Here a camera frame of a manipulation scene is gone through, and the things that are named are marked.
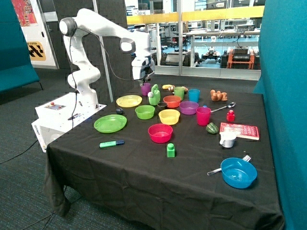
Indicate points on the green plastic bowl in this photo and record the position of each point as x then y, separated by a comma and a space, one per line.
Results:
145, 112

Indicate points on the green highlighter marker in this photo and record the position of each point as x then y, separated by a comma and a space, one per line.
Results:
111, 143

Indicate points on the teal sofa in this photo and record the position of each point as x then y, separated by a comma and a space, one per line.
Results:
16, 69

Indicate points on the pink plastic cup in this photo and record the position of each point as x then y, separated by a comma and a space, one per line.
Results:
203, 115

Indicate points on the black pen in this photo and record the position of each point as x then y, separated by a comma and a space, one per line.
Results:
73, 116

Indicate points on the green plastic cup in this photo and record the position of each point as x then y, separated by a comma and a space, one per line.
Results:
179, 91

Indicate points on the black tablecloth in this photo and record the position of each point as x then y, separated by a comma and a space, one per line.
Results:
139, 182

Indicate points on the green plastic plate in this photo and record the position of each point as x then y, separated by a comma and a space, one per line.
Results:
110, 123

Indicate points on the brown plush toy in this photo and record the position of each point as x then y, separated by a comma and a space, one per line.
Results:
218, 96

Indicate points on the teal partition wall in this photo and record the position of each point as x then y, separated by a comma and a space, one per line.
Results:
283, 84

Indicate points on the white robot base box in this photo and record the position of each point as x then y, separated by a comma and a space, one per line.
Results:
53, 116

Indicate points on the orange plastic bowl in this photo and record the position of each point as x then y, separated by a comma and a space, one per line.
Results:
172, 101

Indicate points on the green toy bell pepper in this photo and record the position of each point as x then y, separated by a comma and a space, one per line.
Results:
212, 128

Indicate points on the dark blue toy plum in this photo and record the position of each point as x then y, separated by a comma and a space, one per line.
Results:
119, 111

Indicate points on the blue plastic cup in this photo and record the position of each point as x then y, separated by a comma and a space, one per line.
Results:
194, 95

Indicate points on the pink plastic bowl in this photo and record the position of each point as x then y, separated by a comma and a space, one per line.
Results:
160, 133

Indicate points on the white mug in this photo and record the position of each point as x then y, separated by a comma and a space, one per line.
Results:
227, 139

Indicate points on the yellow plastic bowl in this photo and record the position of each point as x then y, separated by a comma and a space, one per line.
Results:
169, 116

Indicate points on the purple plastic bowl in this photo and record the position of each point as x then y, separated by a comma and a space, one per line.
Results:
188, 107

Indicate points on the metal spoon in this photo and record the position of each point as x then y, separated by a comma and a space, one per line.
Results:
230, 105

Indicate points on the green toy brick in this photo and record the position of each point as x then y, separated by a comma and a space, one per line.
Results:
170, 149

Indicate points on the blue plastic bowl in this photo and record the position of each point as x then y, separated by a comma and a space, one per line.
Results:
238, 173

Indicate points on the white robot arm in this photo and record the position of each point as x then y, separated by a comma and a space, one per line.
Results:
90, 22

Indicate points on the red book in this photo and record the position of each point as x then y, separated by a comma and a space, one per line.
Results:
241, 131

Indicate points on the green toy watering can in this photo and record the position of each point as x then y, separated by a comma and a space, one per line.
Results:
154, 95

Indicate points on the brown toy mushroom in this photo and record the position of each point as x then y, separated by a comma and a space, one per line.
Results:
172, 88

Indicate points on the metal fork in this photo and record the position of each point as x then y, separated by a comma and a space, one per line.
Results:
247, 158

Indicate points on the purple plastic cup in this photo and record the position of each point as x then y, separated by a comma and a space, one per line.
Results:
145, 88

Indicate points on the yellow toy banana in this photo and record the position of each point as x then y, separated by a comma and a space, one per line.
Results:
167, 87

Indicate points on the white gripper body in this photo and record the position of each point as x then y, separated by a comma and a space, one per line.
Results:
143, 68

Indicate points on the yellow plastic plate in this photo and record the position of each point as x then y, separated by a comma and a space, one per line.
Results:
128, 101

